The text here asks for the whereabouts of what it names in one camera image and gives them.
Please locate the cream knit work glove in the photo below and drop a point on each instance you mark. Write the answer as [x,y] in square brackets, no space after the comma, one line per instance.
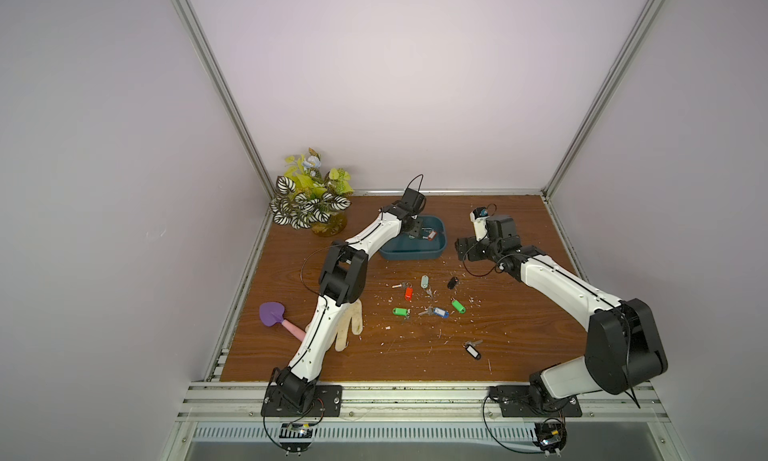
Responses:
[351,326]

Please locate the purple pink toy shovel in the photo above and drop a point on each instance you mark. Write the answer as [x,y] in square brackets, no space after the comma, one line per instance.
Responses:
[272,314]

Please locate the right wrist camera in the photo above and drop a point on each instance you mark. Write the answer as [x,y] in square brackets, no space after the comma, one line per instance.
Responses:
[478,217]

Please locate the teal plastic storage box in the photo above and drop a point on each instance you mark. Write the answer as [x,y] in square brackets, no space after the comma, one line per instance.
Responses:
[408,248]

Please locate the left connector board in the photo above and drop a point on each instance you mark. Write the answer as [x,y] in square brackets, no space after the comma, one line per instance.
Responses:
[296,438]

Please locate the potted plant in amber vase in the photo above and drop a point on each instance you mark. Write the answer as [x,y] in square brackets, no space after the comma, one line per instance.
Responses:
[309,198]

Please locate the blue tag key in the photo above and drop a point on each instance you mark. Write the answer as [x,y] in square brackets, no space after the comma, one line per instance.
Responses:
[434,311]

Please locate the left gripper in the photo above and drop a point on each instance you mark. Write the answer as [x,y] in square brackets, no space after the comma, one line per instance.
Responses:
[419,227]

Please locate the red tag key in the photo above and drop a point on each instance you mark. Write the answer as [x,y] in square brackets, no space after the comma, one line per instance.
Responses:
[406,289]

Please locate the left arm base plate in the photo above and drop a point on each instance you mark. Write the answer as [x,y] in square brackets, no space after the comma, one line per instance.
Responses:
[319,400]

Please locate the aluminium front rail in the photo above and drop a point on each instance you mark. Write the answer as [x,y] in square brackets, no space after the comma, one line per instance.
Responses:
[409,401]

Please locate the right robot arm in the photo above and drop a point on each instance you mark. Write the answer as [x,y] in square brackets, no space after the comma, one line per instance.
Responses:
[623,347]

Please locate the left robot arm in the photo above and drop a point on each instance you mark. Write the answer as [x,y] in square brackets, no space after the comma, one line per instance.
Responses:
[341,283]

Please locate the right connector board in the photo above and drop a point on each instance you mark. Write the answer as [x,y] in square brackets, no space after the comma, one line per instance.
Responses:
[550,436]

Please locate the black framed tag key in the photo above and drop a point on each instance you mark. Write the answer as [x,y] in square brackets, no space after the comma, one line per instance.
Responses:
[471,347]

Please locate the mint tag key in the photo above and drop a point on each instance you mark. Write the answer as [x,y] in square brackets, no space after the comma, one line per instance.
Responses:
[425,285]

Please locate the green tag key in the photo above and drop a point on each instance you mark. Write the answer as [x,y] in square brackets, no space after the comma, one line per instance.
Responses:
[459,307]
[401,312]

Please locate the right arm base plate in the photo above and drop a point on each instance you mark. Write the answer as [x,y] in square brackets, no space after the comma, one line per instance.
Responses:
[526,401]

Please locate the connector board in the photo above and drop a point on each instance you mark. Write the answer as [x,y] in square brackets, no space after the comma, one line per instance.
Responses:
[550,436]
[296,438]

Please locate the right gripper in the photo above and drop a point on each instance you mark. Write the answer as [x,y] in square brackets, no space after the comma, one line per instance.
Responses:
[471,245]

